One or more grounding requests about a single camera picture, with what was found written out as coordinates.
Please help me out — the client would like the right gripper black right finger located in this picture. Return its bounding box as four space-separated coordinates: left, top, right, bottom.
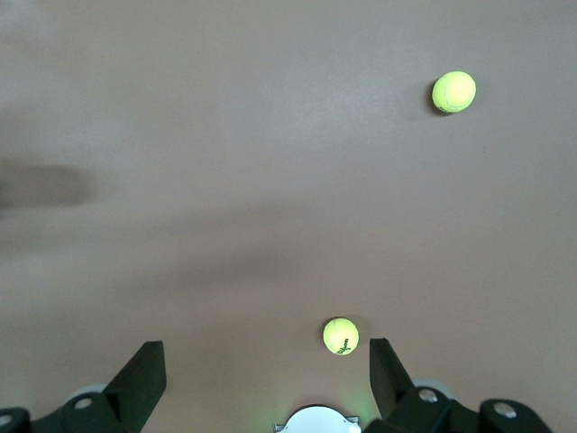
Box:
367 336 554 433

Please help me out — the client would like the yellow tennis ball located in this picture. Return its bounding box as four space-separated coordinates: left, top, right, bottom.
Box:
322 317 361 356
431 70 478 116

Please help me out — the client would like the brown table mat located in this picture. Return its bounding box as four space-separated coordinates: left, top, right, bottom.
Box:
0 0 577 433

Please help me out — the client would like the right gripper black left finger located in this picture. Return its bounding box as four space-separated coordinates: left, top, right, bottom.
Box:
0 341 168 433

